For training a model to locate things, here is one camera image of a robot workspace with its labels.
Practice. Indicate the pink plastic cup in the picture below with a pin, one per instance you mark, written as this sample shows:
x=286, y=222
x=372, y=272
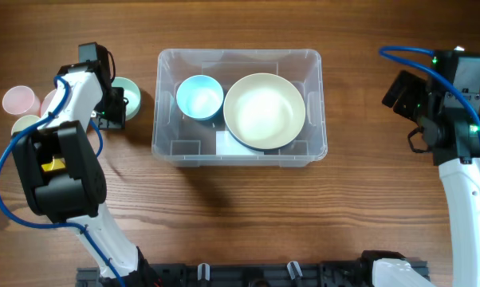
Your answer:
x=21, y=101

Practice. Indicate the clear plastic storage container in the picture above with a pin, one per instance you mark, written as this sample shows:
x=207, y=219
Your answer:
x=186, y=142

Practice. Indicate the dark blue plate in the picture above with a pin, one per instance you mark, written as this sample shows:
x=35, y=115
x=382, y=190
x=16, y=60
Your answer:
x=255, y=148

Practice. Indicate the light blue plastic bowl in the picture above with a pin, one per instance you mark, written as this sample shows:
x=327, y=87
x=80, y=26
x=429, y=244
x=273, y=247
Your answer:
x=200, y=97

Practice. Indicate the cream plastic plate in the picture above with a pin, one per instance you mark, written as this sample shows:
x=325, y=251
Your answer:
x=264, y=110

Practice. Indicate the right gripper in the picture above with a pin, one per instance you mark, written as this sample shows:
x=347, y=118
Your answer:
x=415, y=86

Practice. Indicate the mint green plastic bowl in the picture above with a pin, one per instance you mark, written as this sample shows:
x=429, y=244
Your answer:
x=131, y=93

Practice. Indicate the pale green plastic cup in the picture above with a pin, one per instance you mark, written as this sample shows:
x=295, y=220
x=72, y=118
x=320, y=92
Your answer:
x=24, y=122

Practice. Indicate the yellow plastic cup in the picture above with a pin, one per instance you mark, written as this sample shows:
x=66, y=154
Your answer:
x=55, y=165

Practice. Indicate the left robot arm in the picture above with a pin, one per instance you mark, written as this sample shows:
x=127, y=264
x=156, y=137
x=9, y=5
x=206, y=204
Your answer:
x=60, y=173

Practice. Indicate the pink plastic bowl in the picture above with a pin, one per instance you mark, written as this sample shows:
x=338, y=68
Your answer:
x=46, y=102

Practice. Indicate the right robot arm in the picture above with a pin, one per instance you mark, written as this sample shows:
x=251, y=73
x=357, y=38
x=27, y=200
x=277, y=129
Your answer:
x=445, y=108

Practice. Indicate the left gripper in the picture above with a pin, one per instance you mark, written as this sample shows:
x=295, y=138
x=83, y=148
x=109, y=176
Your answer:
x=116, y=123

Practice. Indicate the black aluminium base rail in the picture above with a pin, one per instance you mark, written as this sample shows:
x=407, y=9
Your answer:
x=325, y=274

